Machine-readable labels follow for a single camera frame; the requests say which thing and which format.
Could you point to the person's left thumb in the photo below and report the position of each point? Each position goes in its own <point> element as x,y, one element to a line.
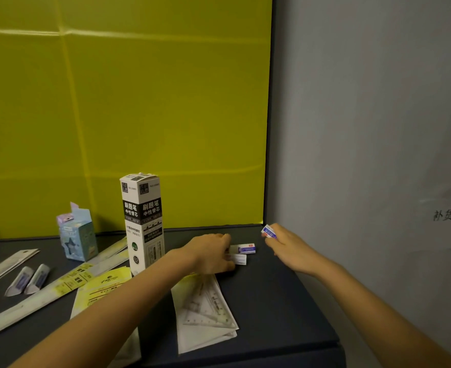
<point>224,267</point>

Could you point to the white paper wall sign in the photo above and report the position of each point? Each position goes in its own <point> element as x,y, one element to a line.
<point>449,222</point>

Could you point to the small white purple packet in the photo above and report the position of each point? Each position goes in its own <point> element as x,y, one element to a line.
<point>37,278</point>
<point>18,281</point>

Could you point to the yellow white flat packet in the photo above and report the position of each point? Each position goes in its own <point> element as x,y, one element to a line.
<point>99,289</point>

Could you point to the white ruler sleeve package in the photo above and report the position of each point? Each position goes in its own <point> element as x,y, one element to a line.
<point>5,266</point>

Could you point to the white eraser with blue sleeve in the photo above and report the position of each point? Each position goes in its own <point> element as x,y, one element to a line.
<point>240,259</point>
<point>268,231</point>
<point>245,248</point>

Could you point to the person's right hand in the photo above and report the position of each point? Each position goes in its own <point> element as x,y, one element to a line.
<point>296,251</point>

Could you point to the person's right forearm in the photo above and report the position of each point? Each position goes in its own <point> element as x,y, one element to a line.
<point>375,321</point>

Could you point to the person's left hand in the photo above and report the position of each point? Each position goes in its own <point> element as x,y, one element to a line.
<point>206,253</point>

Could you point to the tall white black refill box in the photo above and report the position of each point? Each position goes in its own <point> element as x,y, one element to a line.
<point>143,222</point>

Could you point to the small light blue carton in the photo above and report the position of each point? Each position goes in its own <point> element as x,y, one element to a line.
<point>78,235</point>

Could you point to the packaged triangle ruler set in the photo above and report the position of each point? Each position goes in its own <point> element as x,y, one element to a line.
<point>204,314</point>

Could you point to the person's left forearm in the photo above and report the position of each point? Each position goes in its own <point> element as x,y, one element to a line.
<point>106,320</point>

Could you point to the long packaged ruler yellow label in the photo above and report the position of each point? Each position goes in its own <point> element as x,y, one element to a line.
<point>45,293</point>

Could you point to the person's right thumb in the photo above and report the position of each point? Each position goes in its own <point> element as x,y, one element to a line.
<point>272,243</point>

